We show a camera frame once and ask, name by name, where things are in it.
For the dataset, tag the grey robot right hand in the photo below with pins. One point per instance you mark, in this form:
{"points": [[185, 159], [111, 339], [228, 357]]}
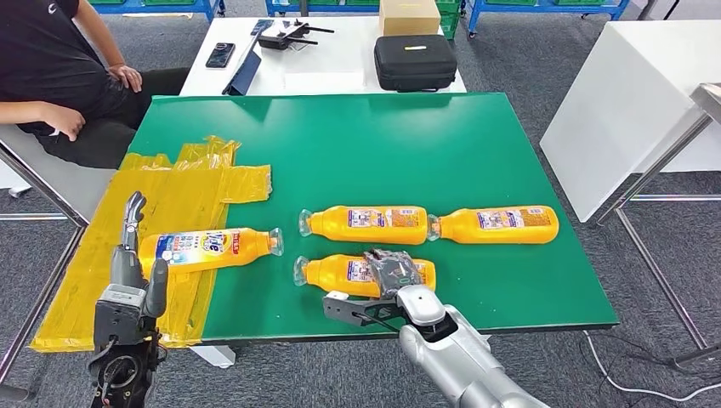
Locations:
{"points": [[394, 276]]}

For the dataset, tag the person's right hand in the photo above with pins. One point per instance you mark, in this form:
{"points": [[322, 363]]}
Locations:
{"points": [[65, 118]]}

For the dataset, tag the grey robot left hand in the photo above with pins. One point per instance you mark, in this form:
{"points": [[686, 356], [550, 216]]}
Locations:
{"points": [[125, 267]]}

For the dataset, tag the person's left hand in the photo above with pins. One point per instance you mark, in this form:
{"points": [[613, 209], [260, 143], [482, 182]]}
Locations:
{"points": [[127, 76]]}

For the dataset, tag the orange detergent bottle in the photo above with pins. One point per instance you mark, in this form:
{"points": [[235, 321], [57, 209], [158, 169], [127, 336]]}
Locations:
{"points": [[332, 225], [248, 245], [332, 273], [462, 225]]}

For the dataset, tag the person's right forearm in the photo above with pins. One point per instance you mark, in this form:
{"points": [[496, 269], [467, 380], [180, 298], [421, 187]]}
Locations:
{"points": [[22, 112]]}

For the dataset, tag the person's left forearm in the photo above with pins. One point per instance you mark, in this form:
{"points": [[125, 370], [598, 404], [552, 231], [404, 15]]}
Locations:
{"points": [[101, 34]]}

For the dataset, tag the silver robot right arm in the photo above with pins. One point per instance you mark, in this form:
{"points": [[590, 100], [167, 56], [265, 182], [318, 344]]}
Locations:
{"points": [[456, 360]]}

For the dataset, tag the grey bench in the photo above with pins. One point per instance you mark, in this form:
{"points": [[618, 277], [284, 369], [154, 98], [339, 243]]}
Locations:
{"points": [[62, 174]]}

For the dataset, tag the person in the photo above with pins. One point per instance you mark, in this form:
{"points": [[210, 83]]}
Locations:
{"points": [[39, 56]]}

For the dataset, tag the black smartphone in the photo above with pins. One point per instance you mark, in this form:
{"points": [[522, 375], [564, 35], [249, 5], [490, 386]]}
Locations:
{"points": [[220, 55]]}

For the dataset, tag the yellow plastic sheet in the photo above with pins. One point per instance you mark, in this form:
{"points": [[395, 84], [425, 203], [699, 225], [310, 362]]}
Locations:
{"points": [[186, 186]]}

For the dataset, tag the dark blue tablet folio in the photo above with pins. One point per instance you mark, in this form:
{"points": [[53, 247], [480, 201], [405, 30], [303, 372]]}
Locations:
{"points": [[245, 73]]}

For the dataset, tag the white table foot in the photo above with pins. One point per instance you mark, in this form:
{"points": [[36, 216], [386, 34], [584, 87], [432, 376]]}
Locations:
{"points": [[217, 357]]}

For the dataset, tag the small dark blue device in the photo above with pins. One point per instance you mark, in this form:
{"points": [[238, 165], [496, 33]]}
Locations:
{"points": [[262, 27]]}

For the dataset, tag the black remote controller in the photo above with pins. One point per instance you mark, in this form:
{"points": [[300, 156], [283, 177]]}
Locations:
{"points": [[279, 39]]}

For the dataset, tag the black zip case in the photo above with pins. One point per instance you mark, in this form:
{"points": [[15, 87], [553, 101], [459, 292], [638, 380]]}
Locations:
{"points": [[416, 65]]}

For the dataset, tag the white desk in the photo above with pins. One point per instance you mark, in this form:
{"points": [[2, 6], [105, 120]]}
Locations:
{"points": [[343, 56]]}

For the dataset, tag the cardboard box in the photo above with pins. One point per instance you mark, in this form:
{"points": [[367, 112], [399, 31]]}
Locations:
{"points": [[409, 17]]}

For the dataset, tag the green plastic crate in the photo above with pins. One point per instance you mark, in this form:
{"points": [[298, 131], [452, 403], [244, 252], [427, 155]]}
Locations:
{"points": [[449, 19]]}

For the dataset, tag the white side table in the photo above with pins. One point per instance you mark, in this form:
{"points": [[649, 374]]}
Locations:
{"points": [[619, 112]]}

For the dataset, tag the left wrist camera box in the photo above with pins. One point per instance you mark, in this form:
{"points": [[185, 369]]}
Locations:
{"points": [[118, 315]]}

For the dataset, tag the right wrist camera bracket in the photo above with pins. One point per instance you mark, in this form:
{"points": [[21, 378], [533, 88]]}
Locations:
{"points": [[341, 307]]}

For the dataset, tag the grey metal frame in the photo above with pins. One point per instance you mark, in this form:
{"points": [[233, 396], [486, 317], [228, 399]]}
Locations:
{"points": [[80, 219], [659, 273]]}

